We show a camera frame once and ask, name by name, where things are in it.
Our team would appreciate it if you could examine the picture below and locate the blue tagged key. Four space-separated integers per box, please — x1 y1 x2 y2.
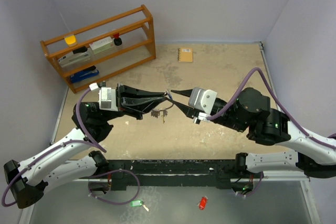
165 90 173 100

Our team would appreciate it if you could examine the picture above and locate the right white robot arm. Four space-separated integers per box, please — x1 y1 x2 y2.
175 88 335 178

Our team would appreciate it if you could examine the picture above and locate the white cardboard box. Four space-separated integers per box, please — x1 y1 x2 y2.
89 37 113 54

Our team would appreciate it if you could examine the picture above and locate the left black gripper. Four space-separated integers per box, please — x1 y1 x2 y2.
101 83 167 123

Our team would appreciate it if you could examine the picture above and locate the yellow lidded container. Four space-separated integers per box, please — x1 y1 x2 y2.
64 35 77 47

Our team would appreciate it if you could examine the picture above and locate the brown spiral notebook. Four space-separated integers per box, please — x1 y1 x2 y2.
177 48 193 63

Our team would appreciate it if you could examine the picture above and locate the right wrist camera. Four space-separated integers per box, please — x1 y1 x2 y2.
188 87 217 124

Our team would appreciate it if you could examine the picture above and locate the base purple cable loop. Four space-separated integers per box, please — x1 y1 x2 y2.
87 165 141 205

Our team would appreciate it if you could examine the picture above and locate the red tagged key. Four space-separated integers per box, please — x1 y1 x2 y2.
197 196 208 210

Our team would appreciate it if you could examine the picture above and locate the silver metal keyring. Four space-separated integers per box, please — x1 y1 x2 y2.
150 98 174 118

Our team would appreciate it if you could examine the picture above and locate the yellow tagged key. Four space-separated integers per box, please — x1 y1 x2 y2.
161 115 166 124

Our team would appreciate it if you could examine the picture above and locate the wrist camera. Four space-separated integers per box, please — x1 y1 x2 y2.
188 87 217 124
89 82 119 112

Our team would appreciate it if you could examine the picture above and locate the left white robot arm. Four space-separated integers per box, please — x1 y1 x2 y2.
2 83 172 209

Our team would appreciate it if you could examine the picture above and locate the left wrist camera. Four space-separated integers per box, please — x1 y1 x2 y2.
89 82 119 112

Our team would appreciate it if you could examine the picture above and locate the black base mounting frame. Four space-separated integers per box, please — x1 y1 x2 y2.
77 150 265 191

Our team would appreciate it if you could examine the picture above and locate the blue stapler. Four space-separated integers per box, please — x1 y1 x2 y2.
70 66 99 83

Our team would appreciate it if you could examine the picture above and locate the green tagged key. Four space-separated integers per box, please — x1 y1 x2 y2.
130 200 149 212

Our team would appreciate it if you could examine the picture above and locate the black white stapler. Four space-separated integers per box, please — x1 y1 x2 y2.
58 46 92 68

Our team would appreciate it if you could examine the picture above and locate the red black bottle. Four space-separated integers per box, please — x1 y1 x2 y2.
113 33 122 46

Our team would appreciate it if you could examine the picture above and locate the orange wooden shelf rack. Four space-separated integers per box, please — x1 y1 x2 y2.
40 5 156 93

